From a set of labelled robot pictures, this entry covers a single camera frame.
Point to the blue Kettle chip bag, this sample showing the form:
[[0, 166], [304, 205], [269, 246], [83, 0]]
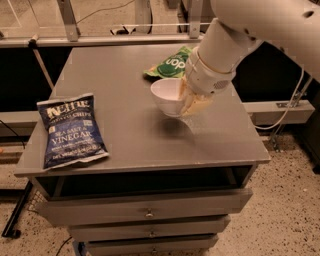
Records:
[[73, 133]]

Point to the metal frame rail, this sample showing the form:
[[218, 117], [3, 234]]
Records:
[[60, 23]]

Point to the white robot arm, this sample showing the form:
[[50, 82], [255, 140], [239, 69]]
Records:
[[238, 29]]

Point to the top grey drawer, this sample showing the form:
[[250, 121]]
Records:
[[144, 207]]

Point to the black floor stand leg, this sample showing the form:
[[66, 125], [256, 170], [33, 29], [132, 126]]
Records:
[[20, 197]]

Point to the grey drawer cabinet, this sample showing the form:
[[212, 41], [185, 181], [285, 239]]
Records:
[[149, 153]]

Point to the green chip bag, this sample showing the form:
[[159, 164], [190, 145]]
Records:
[[173, 66]]

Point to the bottom grey drawer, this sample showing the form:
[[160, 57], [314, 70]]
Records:
[[152, 245]]

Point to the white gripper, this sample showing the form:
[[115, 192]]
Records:
[[206, 79]]

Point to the middle grey drawer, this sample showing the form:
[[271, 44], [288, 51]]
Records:
[[150, 229]]

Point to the grey drawer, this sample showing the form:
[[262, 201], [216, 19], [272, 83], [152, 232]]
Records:
[[144, 207], [150, 229], [152, 245]]

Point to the white ceramic bowl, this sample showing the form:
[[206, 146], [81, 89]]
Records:
[[165, 93]]

